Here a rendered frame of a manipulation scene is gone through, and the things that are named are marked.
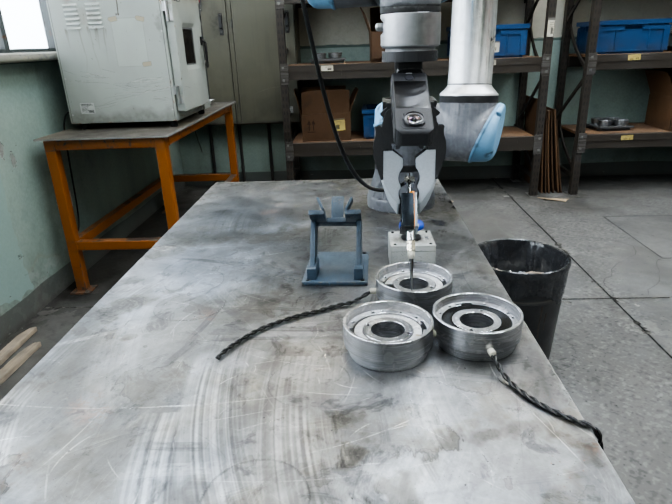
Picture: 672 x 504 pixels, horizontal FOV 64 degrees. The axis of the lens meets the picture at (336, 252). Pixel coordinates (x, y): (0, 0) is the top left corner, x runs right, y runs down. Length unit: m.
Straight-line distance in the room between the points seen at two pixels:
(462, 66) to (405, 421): 0.75
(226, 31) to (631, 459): 3.79
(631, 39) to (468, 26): 3.48
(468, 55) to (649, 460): 1.27
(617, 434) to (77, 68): 2.70
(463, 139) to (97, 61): 2.15
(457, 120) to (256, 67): 3.44
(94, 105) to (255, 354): 2.41
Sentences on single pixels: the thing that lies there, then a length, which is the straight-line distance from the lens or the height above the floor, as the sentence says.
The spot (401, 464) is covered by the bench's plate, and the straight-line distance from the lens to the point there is 0.51.
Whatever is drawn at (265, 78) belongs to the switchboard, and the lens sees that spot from 4.44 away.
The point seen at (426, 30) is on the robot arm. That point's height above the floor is 1.15.
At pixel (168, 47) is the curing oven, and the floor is 1.15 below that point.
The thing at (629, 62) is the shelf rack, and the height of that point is 0.94.
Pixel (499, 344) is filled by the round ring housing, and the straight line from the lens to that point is 0.63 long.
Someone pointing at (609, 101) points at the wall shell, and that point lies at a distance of 5.09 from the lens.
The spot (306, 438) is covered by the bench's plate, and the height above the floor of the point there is 0.80.
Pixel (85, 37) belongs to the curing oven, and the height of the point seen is 1.21.
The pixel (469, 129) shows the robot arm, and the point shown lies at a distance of 1.11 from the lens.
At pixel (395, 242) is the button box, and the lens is 0.86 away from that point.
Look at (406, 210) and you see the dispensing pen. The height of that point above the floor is 0.93.
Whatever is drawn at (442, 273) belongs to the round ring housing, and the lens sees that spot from 0.78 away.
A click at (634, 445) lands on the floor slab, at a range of 1.92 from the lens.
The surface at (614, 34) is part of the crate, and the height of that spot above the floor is 1.13.
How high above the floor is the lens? 1.14
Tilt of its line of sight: 21 degrees down
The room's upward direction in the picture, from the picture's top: 2 degrees counter-clockwise
